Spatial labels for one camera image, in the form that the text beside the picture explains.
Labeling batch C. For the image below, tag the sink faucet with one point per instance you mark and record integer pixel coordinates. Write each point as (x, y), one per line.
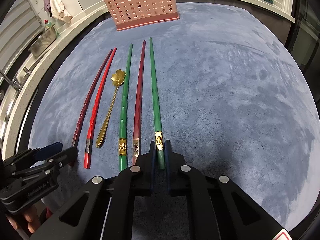
(14, 83)

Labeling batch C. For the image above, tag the green chopstick gold band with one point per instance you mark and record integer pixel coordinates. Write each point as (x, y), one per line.
(122, 142)

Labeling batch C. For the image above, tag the person's left hand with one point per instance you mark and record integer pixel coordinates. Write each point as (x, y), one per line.
(30, 221)

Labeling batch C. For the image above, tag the pink perforated utensil holder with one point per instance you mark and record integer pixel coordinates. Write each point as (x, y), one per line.
(129, 14)

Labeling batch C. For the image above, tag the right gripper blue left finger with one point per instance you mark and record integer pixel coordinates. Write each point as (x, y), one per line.
(152, 153)

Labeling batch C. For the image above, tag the hanging white towel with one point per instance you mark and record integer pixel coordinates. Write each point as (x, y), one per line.
(60, 12)

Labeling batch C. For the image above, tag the steel basin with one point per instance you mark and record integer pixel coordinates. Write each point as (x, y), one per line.
(43, 41)

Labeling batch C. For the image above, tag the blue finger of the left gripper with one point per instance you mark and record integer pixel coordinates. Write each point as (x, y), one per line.
(48, 151)

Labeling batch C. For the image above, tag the blue grey table mat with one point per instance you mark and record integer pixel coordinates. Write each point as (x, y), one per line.
(233, 101)

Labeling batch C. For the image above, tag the dark red chopstick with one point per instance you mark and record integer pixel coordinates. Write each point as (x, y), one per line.
(79, 124)
(138, 108)

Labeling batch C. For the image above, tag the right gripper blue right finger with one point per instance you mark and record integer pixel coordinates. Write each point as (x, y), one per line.
(167, 150)

